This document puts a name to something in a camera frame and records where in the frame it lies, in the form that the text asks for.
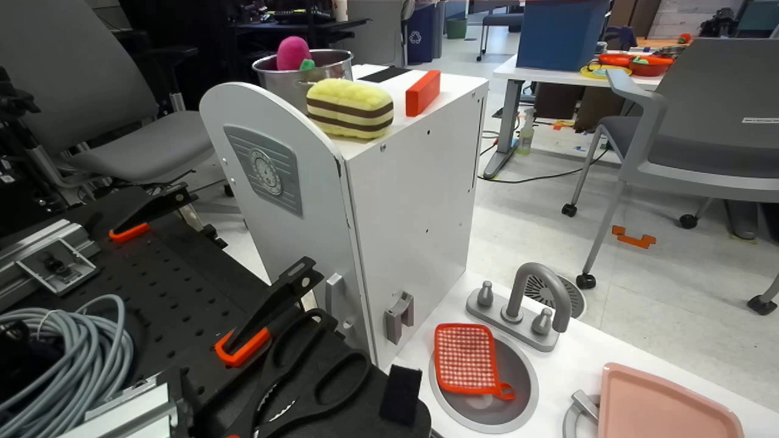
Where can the white toy kitchen cabinet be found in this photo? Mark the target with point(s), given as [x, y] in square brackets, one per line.
[386, 221]

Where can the yellow brown plush sandwich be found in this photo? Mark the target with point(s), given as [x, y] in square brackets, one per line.
[350, 107]

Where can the silver pot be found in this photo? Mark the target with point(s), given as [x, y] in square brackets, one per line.
[295, 83]

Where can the grey toy faucet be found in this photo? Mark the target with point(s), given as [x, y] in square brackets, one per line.
[537, 309]

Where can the pink plush toy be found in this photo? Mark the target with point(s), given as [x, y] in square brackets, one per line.
[290, 51]

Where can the round grey toy sink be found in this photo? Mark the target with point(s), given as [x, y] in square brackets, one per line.
[491, 415]

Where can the red rectangular block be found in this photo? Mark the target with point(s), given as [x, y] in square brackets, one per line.
[422, 94]

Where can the orange mesh strainer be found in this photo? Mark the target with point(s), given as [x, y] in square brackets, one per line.
[467, 362]

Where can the black orange clamp near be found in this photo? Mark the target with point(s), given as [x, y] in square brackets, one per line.
[244, 342]

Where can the black orange clamp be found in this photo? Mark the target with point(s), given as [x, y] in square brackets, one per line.
[139, 221]
[244, 342]

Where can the small black block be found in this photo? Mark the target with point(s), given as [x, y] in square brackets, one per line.
[401, 395]

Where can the white office table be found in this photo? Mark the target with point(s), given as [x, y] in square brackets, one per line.
[518, 76]

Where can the blue box on table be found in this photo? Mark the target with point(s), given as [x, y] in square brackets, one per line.
[561, 34]

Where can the black orange clamp far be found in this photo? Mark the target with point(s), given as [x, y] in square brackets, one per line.
[139, 221]

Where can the pink plastic tray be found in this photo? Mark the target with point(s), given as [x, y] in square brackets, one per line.
[641, 405]

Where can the grey office chair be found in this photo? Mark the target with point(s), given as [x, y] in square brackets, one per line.
[94, 110]

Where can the grey chair right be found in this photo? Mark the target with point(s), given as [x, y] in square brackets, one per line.
[710, 129]

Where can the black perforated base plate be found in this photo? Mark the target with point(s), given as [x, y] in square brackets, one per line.
[182, 292]

